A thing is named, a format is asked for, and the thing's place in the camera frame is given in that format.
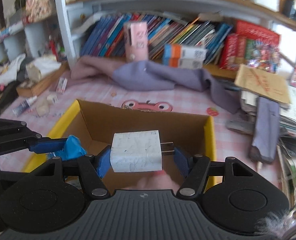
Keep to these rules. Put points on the white wipes pack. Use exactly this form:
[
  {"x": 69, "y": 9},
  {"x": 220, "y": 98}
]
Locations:
[{"x": 10, "y": 31}]

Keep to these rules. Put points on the row of leaning books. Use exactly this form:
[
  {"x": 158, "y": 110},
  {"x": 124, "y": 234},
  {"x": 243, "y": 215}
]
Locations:
[{"x": 105, "y": 37}]

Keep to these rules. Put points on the blue packet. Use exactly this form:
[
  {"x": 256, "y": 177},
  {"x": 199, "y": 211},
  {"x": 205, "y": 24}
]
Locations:
[{"x": 73, "y": 148}]

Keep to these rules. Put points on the yellow cardboard box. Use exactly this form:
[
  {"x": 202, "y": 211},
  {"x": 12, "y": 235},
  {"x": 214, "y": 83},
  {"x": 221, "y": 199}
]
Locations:
[{"x": 138, "y": 125}]

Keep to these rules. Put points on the small white cube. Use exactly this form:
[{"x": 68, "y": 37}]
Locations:
[{"x": 52, "y": 99}]

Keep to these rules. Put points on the white bookshelf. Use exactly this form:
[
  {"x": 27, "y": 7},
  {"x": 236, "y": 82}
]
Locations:
[{"x": 63, "y": 30}]

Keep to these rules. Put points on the beige roll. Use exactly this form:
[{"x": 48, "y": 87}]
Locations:
[{"x": 42, "y": 107}]

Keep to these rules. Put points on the clear plastic case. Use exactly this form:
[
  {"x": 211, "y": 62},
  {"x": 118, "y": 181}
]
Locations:
[{"x": 62, "y": 86}]

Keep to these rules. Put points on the small spray bottle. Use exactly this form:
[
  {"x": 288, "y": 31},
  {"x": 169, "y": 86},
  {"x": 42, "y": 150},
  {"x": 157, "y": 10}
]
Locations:
[{"x": 22, "y": 107}]

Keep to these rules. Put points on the pink checked tablecloth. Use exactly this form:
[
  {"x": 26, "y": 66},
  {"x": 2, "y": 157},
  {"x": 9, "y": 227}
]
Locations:
[{"x": 100, "y": 92}]

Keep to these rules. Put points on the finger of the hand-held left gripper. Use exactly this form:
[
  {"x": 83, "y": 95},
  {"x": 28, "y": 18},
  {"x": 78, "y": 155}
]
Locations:
[
  {"x": 47, "y": 145},
  {"x": 2, "y": 176}
]

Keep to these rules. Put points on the flat wooden box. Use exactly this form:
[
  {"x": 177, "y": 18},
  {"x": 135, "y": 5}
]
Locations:
[{"x": 37, "y": 88}]

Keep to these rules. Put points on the white shirt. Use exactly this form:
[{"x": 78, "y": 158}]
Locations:
[{"x": 11, "y": 70}]

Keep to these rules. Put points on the black phone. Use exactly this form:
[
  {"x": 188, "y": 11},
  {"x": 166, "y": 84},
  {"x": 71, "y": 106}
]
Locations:
[{"x": 265, "y": 130}]

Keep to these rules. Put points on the beige tissue pack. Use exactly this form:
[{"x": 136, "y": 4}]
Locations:
[{"x": 37, "y": 70}]

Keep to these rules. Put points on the purple cloth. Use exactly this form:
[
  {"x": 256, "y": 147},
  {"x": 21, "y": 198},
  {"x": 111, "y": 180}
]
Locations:
[{"x": 158, "y": 76}]

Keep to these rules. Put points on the pink plush toy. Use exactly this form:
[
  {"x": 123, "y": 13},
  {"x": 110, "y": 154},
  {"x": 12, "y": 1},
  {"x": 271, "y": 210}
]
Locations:
[{"x": 155, "y": 180}]

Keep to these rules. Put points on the brown envelope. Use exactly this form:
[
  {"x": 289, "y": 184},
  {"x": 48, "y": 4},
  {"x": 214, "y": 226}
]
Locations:
[{"x": 263, "y": 85}]

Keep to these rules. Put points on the pink flower decoration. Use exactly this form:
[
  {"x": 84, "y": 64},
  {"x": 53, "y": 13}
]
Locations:
[{"x": 39, "y": 3}]

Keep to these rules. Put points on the white charger plug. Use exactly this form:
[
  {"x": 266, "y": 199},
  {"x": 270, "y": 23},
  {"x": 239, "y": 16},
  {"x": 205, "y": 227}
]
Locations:
[{"x": 135, "y": 152}]

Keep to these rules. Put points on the grey fur pompom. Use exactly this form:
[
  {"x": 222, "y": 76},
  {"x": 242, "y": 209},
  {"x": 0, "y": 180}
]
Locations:
[{"x": 273, "y": 223}]

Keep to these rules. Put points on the pink box on shelf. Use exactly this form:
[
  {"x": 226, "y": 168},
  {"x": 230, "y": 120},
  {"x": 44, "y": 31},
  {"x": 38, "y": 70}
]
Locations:
[{"x": 138, "y": 45}]

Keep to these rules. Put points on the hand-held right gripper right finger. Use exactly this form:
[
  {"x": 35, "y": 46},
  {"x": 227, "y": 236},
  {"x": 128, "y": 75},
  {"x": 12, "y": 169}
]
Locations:
[{"x": 183, "y": 162}]

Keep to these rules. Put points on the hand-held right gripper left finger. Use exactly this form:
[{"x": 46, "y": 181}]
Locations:
[{"x": 104, "y": 163}]

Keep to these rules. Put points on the small black device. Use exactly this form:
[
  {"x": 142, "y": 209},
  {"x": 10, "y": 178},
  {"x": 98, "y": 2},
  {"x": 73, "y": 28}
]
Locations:
[{"x": 290, "y": 8}]

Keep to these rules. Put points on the red dictionary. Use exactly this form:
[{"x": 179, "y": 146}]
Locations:
[
  {"x": 228, "y": 52},
  {"x": 241, "y": 53}
]

